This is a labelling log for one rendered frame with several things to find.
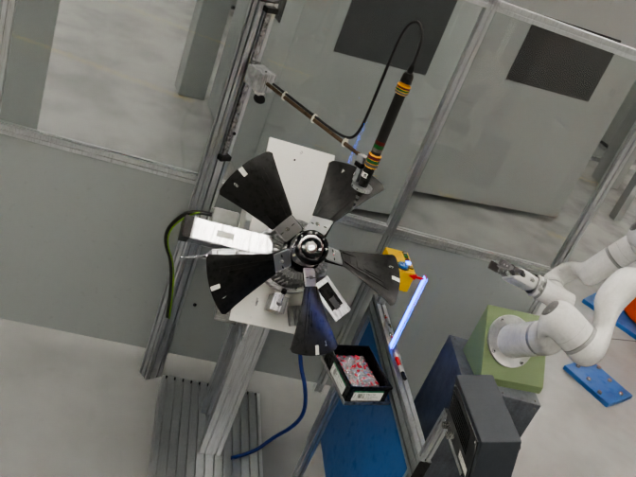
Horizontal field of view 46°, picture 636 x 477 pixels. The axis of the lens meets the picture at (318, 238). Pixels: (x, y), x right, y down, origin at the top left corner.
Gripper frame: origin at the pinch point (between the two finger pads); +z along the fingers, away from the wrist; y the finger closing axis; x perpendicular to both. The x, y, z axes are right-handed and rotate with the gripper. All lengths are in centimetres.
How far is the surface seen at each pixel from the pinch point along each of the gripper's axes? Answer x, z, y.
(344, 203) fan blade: -9, 61, -8
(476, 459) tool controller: -67, 7, -67
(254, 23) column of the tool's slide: 35, 118, 1
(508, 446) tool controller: -60, 3, -71
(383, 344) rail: -43, 19, 22
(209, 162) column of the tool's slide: -10, 110, 37
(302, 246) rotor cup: -30, 68, -14
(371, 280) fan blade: -29, 41, -9
